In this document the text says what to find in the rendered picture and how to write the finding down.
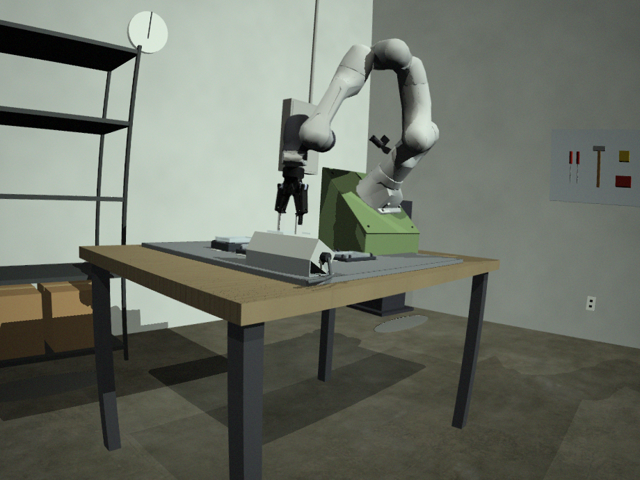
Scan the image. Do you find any white button panel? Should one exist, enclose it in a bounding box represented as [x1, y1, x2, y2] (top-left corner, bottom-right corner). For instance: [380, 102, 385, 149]
[246, 231, 335, 284]

